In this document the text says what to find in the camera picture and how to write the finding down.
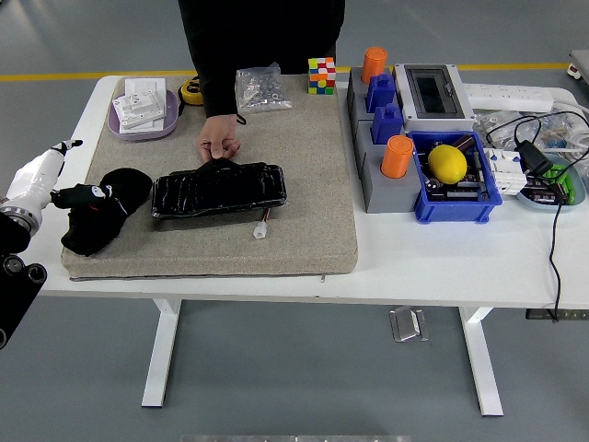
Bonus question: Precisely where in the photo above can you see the white cable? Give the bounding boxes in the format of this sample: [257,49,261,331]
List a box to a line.
[551,99,589,162]

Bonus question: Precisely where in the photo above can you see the white cart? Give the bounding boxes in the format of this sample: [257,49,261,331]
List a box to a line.
[566,49,589,88]

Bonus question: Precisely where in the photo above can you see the grey block base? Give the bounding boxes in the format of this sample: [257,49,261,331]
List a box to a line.
[345,66,406,124]
[352,120,422,215]

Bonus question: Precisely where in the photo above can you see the yellow black tape measure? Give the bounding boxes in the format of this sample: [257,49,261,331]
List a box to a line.
[178,76,203,106]

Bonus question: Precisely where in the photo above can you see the brown cylinder capacitor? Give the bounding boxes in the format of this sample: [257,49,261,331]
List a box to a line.
[453,134,477,156]

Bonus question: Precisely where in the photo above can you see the grey electrical distribution box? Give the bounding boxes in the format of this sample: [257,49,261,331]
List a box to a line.
[393,63,477,133]

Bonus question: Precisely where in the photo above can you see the grey-brown mat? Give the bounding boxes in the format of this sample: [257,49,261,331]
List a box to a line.
[61,75,359,281]

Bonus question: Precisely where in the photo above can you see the black rag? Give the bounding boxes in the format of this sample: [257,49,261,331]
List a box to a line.
[61,168,154,258]

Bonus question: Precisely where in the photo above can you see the purple tray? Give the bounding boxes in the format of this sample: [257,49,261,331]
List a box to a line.
[107,89,180,142]

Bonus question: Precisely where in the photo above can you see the white circuit breaker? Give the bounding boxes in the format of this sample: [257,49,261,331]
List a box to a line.
[482,147,526,195]

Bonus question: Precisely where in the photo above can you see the white wire connector plug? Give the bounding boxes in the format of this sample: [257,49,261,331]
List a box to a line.
[252,207,272,240]

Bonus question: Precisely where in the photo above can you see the brown black circuit modules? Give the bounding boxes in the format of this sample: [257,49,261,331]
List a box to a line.
[524,177,570,204]

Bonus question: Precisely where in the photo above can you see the orange cylinder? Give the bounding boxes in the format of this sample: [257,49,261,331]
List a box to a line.
[379,134,415,180]
[361,46,388,86]

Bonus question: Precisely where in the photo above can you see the black power cable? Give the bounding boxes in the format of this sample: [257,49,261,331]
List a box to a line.
[485,106,574,323]

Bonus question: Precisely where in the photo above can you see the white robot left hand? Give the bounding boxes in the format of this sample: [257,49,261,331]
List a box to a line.
[6,139,131,216]

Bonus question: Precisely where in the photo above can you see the white power strip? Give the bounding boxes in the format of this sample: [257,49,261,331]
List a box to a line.
[461,83,555,113]

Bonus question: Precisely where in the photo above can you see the person's torso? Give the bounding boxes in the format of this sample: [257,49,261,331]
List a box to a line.
[178,0,346,77]

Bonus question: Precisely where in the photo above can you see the dark circuit board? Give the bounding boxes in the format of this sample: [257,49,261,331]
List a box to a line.
[425,173,489,202]

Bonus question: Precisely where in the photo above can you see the black power adapter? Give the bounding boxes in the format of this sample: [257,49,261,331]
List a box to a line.
[514,140,554,177]

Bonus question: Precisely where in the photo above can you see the person's right hand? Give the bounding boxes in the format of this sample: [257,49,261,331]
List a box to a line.
[196,113,242,162]

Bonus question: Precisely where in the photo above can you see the light blue dish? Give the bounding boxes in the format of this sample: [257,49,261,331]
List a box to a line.
[514,154,587,214]

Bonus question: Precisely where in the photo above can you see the blue plastic bin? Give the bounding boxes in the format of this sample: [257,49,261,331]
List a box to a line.
[407,130,503,225]

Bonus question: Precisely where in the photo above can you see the white table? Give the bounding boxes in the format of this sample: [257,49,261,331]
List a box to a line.
[6,75,589,418]

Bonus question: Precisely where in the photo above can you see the colourful puzzle cube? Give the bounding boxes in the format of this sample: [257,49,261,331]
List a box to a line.
[307,56,336,97]

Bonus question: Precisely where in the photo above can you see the yellow lemon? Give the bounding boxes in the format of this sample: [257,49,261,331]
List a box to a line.
[427,144,468,186]

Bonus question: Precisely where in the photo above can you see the metal bracket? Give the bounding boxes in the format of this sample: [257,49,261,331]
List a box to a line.
[388,305,430,343]

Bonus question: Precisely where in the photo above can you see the clear bag of screws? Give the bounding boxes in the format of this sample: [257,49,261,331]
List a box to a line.
[235,63,295,115]

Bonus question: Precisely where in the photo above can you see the blue block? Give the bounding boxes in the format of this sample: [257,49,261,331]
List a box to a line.
[365,73,398,115]
[371,104,405,145]

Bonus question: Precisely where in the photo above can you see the black table control panel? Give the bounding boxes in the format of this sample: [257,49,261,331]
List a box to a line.
[525,308,589,321]

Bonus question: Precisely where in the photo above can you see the green plastic part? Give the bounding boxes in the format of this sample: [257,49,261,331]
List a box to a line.
[542,163,577,204]

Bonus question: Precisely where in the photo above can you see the clear bags of parts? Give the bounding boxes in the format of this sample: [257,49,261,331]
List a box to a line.
[473,109,589,153]

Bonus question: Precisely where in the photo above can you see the white switch plate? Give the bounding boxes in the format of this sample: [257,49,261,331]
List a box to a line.
[118,110,166,135]
[112,90,166,122]
[123,76,167,100]

